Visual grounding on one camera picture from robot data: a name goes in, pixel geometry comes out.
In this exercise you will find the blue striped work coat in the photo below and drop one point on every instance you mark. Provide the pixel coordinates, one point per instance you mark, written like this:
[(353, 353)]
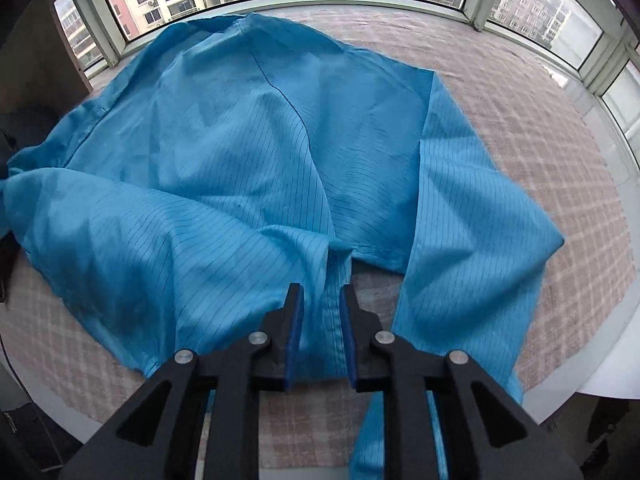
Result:
[(240, 170)]

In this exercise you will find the pink plaid blanket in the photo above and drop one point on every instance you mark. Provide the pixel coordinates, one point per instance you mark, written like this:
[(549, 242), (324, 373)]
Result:
[(525, 125)]

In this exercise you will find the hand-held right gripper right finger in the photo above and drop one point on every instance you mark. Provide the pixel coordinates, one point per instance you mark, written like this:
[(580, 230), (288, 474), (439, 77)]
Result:
[(348, 330)]

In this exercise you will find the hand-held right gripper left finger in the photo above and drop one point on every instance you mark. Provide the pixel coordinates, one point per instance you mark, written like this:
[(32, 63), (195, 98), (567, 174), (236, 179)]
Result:
[(296, 330)]

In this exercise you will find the wooden board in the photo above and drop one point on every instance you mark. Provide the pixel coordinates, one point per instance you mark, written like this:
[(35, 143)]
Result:
[(40, 60)]

